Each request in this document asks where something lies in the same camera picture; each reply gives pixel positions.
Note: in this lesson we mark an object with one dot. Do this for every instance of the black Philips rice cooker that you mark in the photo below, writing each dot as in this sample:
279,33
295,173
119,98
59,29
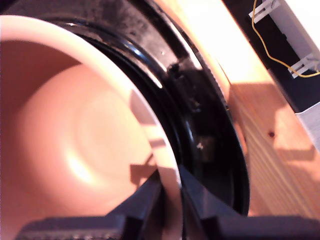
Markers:
200,125

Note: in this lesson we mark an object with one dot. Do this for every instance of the black rice cooker pot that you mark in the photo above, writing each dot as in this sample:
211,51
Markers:
75,125

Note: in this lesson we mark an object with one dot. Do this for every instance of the white bracket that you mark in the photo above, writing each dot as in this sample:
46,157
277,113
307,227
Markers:
303,66
262,10

